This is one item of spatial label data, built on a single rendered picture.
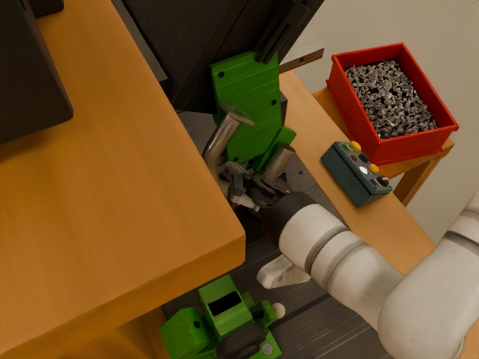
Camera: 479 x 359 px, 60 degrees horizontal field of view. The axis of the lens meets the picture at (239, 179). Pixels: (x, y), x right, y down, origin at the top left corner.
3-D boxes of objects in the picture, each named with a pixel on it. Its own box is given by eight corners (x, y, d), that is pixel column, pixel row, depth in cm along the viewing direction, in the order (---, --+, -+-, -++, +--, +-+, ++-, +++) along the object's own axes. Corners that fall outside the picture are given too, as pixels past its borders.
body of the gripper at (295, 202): (338, 206, 53) (289, 170, 59) (297, 206, 47) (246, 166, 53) (312, 255, 55) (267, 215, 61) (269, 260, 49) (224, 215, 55)
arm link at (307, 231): (251, 281, 51) (286, 318, 47) (291, 202, 47) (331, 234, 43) (298, 273, 57) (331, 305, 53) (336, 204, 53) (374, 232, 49)
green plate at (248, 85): (262, 123, 86) (252, 24, 71) (283, 145, 80) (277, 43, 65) (212, 145, 83) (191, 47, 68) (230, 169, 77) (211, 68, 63)
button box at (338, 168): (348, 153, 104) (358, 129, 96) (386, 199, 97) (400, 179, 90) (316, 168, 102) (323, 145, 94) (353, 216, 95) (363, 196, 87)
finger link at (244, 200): (267, 203, 51) (268, 196, 53) (233, 188, 51) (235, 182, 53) (259, 219, 52) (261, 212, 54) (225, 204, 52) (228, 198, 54)
